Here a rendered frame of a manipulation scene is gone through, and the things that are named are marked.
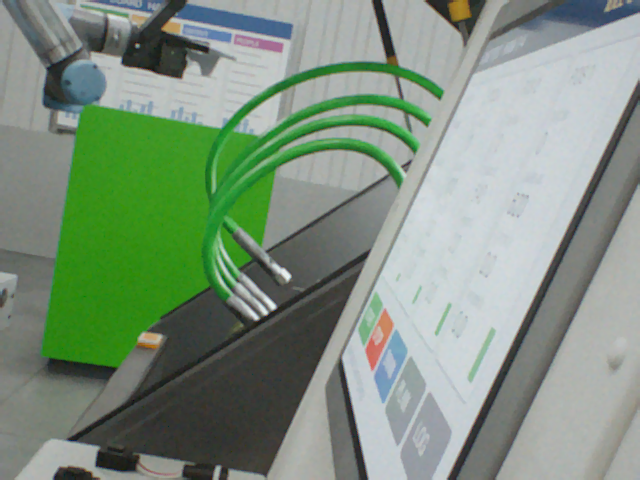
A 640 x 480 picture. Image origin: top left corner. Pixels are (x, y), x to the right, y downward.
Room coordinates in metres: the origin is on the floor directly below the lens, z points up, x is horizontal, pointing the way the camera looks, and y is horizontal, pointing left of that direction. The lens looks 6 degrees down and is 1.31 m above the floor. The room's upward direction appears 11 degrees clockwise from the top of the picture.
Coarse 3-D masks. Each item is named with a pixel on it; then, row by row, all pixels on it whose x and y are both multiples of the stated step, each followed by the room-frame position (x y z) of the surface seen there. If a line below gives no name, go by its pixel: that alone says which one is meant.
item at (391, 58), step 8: (376, 0) 1.58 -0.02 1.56; (376, 8) 1.59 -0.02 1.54; (384, 8) 1.59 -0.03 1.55; (376, 16) 1.59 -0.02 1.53; (384, 16) 1.59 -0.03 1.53; (384, 24) 1.58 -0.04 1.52; (384, 32) 1.58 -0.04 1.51; (384, 40) 1.58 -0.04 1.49; (392, 40) 1.59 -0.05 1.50; (384, 48) 1.59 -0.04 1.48; (392, 48) 1.58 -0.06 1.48; (392, 56) 1.58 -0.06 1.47; (392, 64) 1.58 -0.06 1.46; (400, 88) 1.59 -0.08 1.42; (400, 96) 1.59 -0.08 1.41; (408, 120) 1.58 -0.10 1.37; (408, 128) 1.58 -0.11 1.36
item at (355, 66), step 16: (336, 64) 1.26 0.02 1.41; (352, 64) 1.26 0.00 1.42; (368, 64) 1.26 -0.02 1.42; (384, 64) 1.27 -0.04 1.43; (288, 80) 1.26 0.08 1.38; (304, 80) 1.26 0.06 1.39; (416, 80) 1.27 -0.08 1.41; (256, 96) 1.26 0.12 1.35; (272, 96) 1.26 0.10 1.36; (240, 112) 1.26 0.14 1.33; (224, 128) 1.26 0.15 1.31; (208, 160) 1.26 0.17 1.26; (208, 176) 1.26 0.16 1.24; (208, 192) 1.26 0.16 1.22; (224, 224) 1.26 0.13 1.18
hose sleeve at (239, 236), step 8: (240, 232) 1.26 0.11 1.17; (240, 240) 1.26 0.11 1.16; (248, 240) 1.26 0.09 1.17; (248, 248) 1.26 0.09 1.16; (256, 248) 1.26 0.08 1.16; (256, 256) 1.26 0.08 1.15; (264, 256) 1.26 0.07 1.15; (264, 264) 1.26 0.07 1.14; (272, 264) 1.26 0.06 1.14; (272, 272) 1.26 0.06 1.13
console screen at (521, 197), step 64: (512, 0) 0.74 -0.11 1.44; (576, 0) 0.52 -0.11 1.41; (512, 64) 0.61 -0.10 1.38; (576, 64) 0.45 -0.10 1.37; (448, 128) 0.75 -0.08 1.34; (512, 128) 0.52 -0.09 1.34; (576, 128) 0.40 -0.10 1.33; (448, 192) 0.62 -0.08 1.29; (512, 192) 0.46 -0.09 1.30; (576, 192) 0.36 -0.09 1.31; (384, 256) 0.78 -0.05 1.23; (448, 256) 0.53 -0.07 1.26; (512, 256) 0.41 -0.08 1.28; (576, 256) 0.33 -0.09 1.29; (384, 320) 0.64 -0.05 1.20; (448, 320) 0.46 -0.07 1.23; (512, 320) 0.37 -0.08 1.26; (384, 384) 0.54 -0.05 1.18; (448, 384) 0.41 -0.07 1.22; (512, 384) 0.34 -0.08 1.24; (384, 448) 0.47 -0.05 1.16; (448, 448) 0.37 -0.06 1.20
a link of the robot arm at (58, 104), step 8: (48, 80) 1.73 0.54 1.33; (48, 88) 1.74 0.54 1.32; (48, 96) 1.74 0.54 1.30; (56, 96) 1.73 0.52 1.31; (48, 104) 1.74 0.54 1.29; (56, 104) 1.74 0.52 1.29; (64, 104) 1.74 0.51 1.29; (72, 104) 1.75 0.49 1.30; (72, 112) 1.76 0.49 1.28; (80, 112) 1.78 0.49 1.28
